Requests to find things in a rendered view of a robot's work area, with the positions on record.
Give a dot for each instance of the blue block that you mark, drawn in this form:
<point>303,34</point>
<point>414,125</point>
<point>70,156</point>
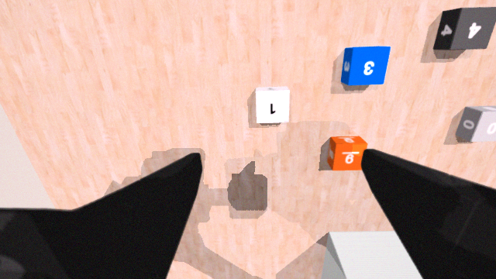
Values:
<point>365,65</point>

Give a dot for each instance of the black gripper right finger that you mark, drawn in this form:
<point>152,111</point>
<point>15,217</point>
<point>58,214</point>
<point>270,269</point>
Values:
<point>447,224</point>

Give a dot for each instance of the orange digit block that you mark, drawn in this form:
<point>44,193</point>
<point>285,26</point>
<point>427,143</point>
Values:
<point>345,153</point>

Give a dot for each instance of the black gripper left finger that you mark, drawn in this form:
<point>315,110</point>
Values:
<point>132,233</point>

